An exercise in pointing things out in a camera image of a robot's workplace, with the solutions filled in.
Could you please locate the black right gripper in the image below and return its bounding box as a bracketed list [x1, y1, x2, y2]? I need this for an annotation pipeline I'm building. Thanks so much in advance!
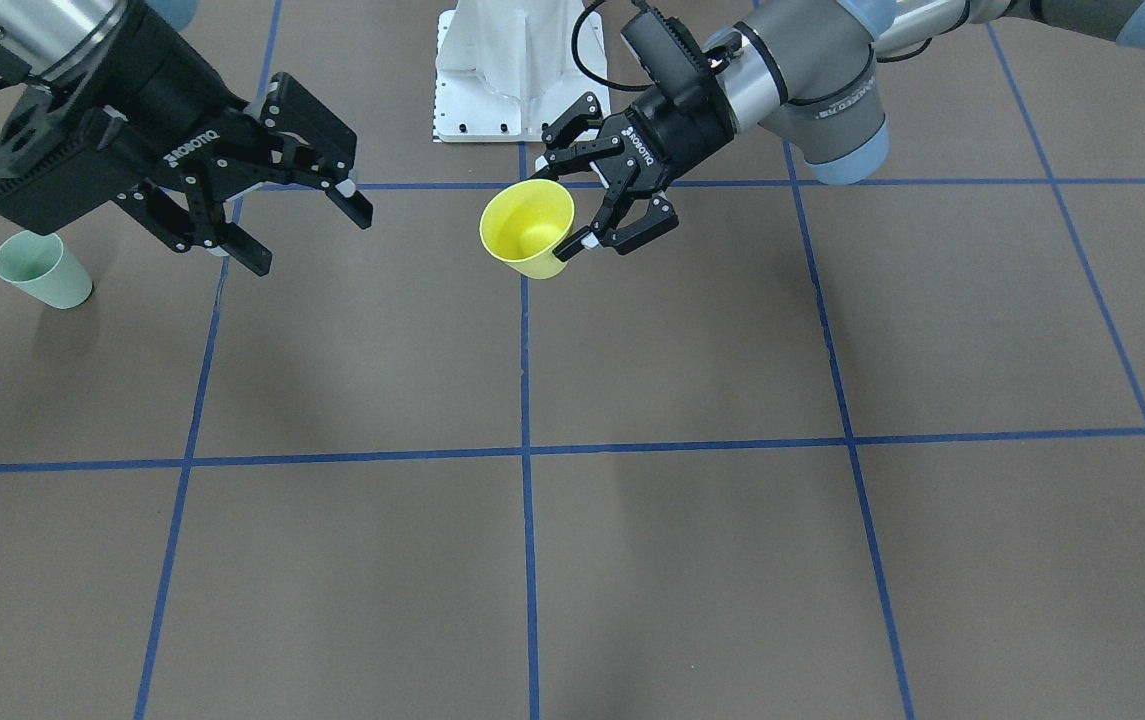
[82, 8, 374, 275]

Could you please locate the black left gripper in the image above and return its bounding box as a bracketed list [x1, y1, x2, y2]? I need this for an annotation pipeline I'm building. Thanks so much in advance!
[530, 87, 735, 263]

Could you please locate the yellow plastic cup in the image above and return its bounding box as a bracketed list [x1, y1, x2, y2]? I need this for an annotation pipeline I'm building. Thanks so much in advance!
[479, 179, 575, 280]

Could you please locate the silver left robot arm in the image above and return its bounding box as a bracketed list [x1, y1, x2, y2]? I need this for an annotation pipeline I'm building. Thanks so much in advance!
[536, 1, 1145, 263]

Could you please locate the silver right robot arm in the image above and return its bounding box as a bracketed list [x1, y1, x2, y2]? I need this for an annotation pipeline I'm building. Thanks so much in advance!
[0, 1, 374, 275]

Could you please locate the light green plastic cup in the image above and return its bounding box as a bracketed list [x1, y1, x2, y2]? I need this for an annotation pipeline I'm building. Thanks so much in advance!
[0, 231, 95, 310]

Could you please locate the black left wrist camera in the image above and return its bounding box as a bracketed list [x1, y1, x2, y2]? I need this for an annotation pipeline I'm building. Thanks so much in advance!
[622, 6, 712, 111]

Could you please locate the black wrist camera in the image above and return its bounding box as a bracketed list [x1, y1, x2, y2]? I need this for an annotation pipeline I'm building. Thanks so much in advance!
[622, 6, 712, 111]
[0, 88, 153, 234]

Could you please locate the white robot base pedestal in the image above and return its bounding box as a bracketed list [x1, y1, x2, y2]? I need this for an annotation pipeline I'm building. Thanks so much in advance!
[432, 1, 611, 143]

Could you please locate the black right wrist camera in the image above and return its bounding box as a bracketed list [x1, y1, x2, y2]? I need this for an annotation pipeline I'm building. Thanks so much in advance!
[0, 88, 153, 234]

